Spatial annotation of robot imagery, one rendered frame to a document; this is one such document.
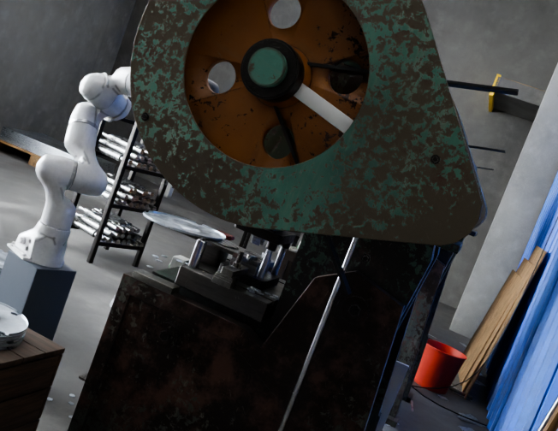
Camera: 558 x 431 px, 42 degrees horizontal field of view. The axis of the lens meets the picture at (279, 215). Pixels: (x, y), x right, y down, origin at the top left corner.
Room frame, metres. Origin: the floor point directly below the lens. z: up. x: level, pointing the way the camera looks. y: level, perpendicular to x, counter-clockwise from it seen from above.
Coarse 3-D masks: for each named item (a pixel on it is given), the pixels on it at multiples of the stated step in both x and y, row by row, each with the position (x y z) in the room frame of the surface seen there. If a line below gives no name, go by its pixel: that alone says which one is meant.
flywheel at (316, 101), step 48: (240, 0) 2.03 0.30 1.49; (336, 0) 1.97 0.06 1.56; (192, 48) 2.06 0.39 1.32; (240, 48) 2.02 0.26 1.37; (288, 48) 1.87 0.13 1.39; (336, 48) 1.96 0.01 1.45; (192, 96) 2.04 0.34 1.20; (240, 96) 2.01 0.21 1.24; (288, 96) 1.90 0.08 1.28; (336, 96) 1.94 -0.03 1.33; (240, 144) 2.00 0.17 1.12
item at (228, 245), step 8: (208, 240) 2.35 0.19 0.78; (216, 240) 2.37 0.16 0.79; (224, 240) 2.43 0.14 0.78; (208, 248) 2.36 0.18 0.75; (216, 248) 2.35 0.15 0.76; (224, 248) 2.32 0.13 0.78; (232, 248) 2.36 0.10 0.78; (240, 248) 2.43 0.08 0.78; (208, 256) 2.36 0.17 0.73; (216, 256) 2.35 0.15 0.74; (224, 256) 2.40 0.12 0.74; (216, 264) 2.35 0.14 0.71
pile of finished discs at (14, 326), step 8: (0, 304) 2.17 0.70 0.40; (0, 312) 2.11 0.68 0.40; (8, 312) 2.13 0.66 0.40; (16, 312) 2.16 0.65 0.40; (0, 320) 2.05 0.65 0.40; (8, 320) 2.07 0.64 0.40; (16, 320) 2.10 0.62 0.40; (24, 320) 2.12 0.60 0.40; (0, 328) 1.99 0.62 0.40; (8, 328) 2.01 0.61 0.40; (16, 328) 2.03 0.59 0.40; (24, 328) 2.05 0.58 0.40; (0, 336) 1.96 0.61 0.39; (8, 336) 1.96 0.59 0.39; (16, 336) 1.99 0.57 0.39; (0, 344) 1.95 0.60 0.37; (8, 344) 1.97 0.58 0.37; (16, 344) 2.01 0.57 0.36
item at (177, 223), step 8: (152, 216) 2.41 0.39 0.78; (160, 216) 2.46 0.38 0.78; (168, 216) 2.52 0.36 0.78; (176, 216) 2.57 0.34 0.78; (160, 224) 2.30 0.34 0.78; (168, 224) 2.35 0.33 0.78; (176, 224) 2.38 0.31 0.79; (184, 224) 2.43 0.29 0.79; (192, 224) 2.48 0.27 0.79; (184, 232) 2.29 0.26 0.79; (192, 232) 2.35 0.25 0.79; (200, 232) 2.41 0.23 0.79; (208, 232) 2.47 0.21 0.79; (216, 232) 2.53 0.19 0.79
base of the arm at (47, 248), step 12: (36, 228) 2.57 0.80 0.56; (48, 228) 2.55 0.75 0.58; (24, 240) 2.58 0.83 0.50; (36, 240) 2.54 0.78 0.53; (48, 240) 2.55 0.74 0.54; (60, 240) 2.57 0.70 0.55; (24, 252) 2.58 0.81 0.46; (36, 252) 2.54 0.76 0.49; (48, 252) 2.55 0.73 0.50; (60, 252) 2.58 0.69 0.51; (48, 264) 2.55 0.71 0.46; (60, 264) 2.59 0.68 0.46
